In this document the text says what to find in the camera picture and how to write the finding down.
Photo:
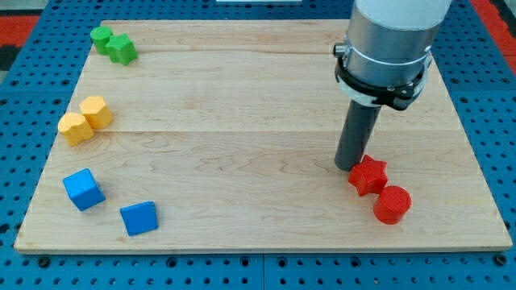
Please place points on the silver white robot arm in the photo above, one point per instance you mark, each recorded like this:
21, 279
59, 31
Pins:
387, 41

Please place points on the yellow hexagon block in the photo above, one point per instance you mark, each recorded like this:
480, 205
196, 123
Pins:
96, 112

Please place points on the yellow heart block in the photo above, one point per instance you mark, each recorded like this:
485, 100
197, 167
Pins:
74, 128

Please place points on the light wooden board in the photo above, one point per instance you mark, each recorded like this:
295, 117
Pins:
231, 128

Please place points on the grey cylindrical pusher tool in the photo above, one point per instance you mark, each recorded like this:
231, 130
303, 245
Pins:
358, 126

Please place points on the red star block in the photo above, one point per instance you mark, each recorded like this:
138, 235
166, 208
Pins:
369, 176

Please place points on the blue flat square block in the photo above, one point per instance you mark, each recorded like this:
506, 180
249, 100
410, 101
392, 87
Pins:
139, 218

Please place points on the red cylinder block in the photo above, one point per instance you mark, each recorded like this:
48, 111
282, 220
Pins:
392, 204

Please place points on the green star block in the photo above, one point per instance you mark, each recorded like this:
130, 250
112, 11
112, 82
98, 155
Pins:
121, 49

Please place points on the blue cube block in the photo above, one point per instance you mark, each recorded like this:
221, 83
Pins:
83, 190

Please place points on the green cylinder block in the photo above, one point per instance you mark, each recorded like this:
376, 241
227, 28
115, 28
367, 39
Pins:
100, 36

